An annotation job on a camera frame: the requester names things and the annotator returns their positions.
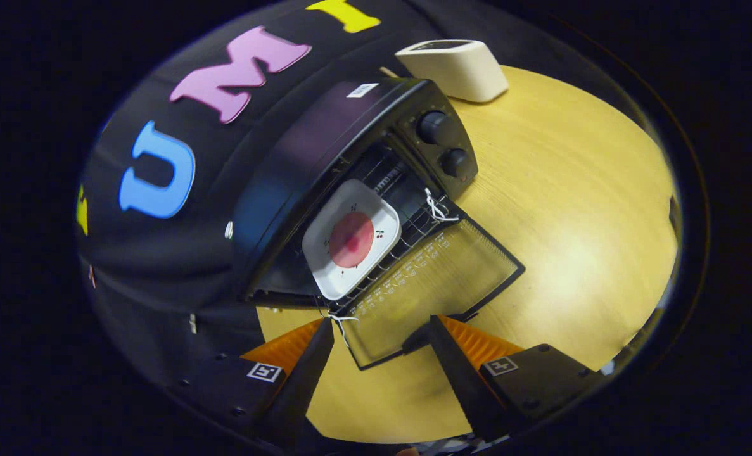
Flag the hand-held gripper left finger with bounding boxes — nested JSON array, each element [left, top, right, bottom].
[[173, 317, 336, 452]]

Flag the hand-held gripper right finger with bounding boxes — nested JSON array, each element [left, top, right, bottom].
[[428, 315, 604, 443]]

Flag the white bread toaster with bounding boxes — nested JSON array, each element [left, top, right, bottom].
[[395, 39, 509, 103]]

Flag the black toaster oven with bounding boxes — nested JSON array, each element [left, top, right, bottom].
[[230, 77, 526, 371]]

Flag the pink round ham slice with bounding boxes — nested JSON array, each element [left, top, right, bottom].
[[329, 212, 375, 269]]

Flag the white square plate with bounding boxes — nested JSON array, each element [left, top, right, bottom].
[[302, 179, 402, 301]]

